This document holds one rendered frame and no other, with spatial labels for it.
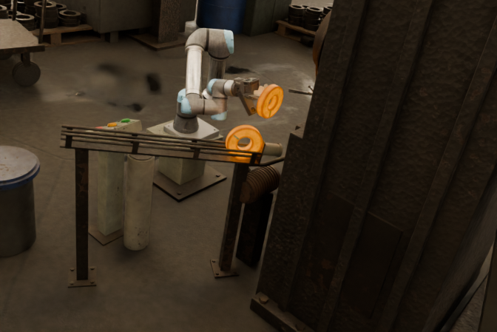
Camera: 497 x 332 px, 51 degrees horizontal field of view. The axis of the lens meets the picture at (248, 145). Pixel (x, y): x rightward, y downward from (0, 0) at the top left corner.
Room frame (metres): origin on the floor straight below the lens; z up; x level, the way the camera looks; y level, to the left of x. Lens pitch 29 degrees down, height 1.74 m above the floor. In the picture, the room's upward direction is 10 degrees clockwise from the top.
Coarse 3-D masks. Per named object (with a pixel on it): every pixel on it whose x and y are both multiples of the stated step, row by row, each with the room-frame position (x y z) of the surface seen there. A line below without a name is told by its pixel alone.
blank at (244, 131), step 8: (240, 128) 1.91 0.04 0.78; (248, 128) 1.92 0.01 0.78; (232, 136) 1.89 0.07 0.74; (240, 136) 1.90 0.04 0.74; (248, 136) 1.92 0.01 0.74; (256, 136) 1.93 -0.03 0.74; (232, 144) 1.89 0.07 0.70; (248, 144) 1.95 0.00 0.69; (256, 144) 1.93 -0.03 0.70; (232, 152) 1.90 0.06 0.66
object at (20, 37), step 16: (16, 0) 4.03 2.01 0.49; (0, 32) 3.70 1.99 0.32; (16, 32) 3.76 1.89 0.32; (0, 48) 3.39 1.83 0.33; (16, 48) 3.45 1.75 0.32; (32, 48) 3.53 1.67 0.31; (16, 64) 3.49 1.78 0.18; (32, 64) 3.55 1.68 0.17; (16, 80) 3.46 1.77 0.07; (32, 80) 3.54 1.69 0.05
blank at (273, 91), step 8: (272, 88) 2.10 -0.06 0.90; (280, 88) 2.14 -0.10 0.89; (264, 96) 2.07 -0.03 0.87; (272, 96) 2.10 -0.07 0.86; (280, 96) 2.16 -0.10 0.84; (264, 104) 2.06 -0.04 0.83; (272, 104) 2.14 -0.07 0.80; (280, 104) 2.17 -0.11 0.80; (264, 112) 2.07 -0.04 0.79; (272, 112) 2.13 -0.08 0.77
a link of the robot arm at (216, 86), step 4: (212, 80) 2.31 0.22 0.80; (216, 80) 2.29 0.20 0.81; (220, 80) 2.29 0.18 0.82; (224, 80) 2.28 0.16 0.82; (228, 80) 2.28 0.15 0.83; (212, 84) 2.28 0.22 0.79; (216, 84) 2.27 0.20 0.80; (220, 84) 2.26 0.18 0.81; (224, 84) 2.25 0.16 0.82; (208, 88) 2.29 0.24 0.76; (212, 88) 2.28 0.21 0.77; (216, 88) 2.26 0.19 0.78; (220, 88) 2.25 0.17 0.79; (212, 92) 2.28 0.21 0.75; (216, 92) 2.25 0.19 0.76; (220, 92) 2.25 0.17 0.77; (224, 92) 2.24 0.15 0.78; (216, 96) 2.25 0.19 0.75; (220, 96) 2.25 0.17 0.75; (224, 96) 2.25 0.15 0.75; (228, 96) 2.28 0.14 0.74
